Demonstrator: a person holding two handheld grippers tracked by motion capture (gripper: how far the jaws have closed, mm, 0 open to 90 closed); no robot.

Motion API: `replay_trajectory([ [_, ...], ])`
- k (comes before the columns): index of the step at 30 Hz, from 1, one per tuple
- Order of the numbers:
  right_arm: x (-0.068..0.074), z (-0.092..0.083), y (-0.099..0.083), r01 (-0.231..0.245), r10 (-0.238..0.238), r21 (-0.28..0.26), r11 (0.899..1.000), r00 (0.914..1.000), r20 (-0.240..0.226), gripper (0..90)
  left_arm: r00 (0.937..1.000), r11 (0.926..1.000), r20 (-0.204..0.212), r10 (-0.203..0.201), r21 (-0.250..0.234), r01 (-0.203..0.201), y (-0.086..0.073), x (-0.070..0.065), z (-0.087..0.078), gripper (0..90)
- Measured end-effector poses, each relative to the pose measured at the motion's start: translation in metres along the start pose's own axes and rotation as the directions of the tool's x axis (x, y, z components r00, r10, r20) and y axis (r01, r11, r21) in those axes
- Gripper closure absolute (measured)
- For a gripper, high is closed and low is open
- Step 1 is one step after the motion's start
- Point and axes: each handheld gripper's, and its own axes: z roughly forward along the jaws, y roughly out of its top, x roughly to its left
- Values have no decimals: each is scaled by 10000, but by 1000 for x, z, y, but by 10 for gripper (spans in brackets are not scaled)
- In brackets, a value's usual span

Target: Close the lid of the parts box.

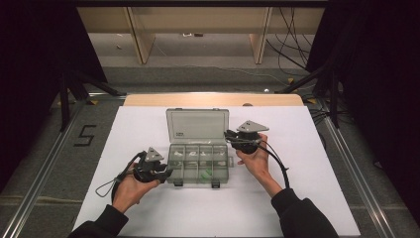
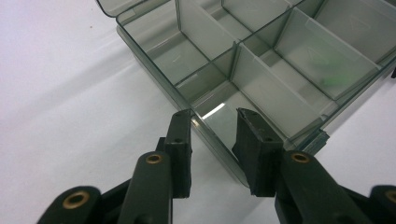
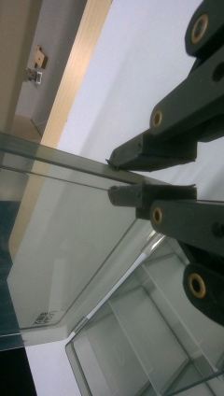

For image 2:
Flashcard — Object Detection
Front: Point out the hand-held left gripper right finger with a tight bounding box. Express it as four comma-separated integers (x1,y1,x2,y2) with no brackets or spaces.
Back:
231,107,285,198

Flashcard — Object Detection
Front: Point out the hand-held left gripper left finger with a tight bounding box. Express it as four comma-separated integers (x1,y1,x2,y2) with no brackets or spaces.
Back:
157,108,193,200

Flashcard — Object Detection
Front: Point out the transparent grey compartment box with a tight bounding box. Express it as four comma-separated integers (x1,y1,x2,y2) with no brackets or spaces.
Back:
95,0,396,189

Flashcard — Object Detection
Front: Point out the green plastic piece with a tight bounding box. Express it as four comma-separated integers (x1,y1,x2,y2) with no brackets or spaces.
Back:
311,50,348,89

